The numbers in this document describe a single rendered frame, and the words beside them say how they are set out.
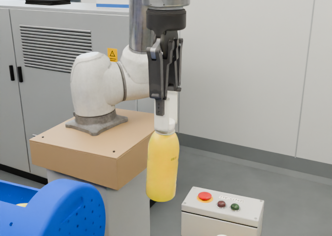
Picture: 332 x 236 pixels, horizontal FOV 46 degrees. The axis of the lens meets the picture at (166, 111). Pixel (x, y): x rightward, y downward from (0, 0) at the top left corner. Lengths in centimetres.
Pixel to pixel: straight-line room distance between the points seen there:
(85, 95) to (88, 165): 26
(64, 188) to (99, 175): 46
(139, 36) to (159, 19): 70
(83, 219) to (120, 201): 61
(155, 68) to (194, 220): 49
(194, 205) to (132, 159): 37
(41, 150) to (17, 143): 199
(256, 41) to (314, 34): 46
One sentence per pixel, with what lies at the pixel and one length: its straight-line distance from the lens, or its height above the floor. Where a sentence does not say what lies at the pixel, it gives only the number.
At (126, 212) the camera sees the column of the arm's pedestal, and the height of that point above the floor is 77.
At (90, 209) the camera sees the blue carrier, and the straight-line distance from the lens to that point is 96.
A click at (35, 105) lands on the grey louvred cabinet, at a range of 315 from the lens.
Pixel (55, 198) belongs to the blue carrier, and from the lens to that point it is 85.
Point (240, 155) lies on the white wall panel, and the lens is 375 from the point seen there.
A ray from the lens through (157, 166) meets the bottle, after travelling 81.
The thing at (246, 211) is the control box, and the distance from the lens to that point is 104.
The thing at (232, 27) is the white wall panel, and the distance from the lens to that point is 349.
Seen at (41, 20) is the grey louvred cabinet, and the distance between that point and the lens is 290.
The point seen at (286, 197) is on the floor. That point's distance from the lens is 330.
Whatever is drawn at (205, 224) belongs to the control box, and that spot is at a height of 105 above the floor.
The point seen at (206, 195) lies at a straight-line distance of 107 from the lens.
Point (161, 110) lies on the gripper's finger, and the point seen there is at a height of 142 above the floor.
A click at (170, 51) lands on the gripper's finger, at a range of 73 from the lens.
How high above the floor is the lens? 167
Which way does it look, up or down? 19 degrees down
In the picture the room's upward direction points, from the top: straight up
